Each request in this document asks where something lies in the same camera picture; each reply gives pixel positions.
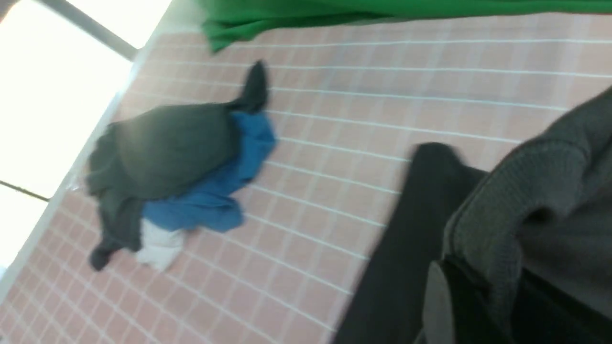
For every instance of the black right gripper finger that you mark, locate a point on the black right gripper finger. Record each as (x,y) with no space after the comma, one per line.
(455,312)

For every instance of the dark gray long-sleeved shirt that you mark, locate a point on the dark gray long-sleeved shirt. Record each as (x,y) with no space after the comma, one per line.
(545,208)

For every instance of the blue shirt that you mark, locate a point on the blue shirt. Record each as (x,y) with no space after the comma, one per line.
(209,203)

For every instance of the white folded cloth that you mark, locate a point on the white folded cloth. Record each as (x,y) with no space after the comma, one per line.
(160,247)

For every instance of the green backdrop cloth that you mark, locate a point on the green backdrop cloth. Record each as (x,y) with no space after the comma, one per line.
(229,21)

